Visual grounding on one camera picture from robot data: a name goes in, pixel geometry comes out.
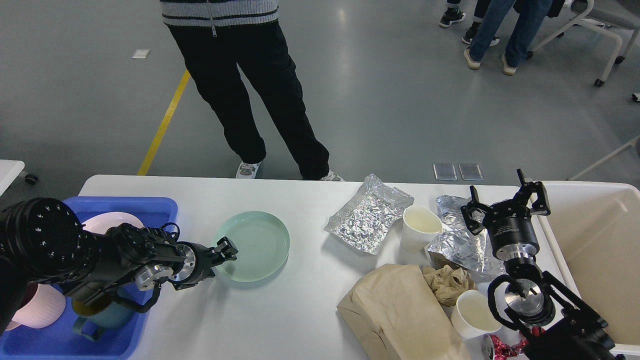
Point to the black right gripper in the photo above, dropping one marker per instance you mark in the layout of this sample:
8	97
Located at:
508	223

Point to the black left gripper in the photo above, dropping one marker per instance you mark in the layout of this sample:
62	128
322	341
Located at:
199	261

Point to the mint green plate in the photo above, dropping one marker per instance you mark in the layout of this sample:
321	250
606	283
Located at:
263	244

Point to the dark teal mug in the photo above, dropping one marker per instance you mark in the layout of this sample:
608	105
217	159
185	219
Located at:
104	313

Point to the pink mug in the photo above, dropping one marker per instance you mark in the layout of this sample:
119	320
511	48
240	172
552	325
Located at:
41	306

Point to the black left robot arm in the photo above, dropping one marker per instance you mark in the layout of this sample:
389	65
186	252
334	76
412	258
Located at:
44	242

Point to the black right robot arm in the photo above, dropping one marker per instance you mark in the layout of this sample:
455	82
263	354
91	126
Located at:
556	323

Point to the crumpled foil sheet right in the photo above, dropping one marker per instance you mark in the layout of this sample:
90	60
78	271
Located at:
458	248

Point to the crumpled foil sheet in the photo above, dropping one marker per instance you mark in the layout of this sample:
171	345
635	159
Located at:
365	220
458	248

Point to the white paper cup upper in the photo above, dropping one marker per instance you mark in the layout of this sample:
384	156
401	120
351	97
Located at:
419	227

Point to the white paper cup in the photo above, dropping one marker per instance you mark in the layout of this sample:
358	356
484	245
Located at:
419	227
471	316

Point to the beige plastic bin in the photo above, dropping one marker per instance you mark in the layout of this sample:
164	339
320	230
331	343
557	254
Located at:
594	232

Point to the crumpled brown napkin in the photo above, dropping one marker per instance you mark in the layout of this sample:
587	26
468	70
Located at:
448	284

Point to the white paper cup lower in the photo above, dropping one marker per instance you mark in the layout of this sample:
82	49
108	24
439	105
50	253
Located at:
471	316

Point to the pink plate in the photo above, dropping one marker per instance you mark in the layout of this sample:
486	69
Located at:
101	223

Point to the crumpled foil sheet left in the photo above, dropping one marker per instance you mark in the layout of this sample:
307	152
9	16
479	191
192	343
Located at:
365	220

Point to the red candy wrapper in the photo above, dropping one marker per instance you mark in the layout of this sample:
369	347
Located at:
506	344

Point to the brown paper bag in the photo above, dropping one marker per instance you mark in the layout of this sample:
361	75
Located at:
394	315

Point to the blue plastic tray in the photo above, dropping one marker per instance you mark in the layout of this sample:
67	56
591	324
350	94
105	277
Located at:
58	341

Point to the person in black trousers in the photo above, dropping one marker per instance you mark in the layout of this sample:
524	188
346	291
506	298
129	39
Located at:
221	41

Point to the white office chair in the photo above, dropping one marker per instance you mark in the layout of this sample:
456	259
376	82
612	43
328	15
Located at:
600	16

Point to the small white side table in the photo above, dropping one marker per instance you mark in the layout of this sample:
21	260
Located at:
12	169

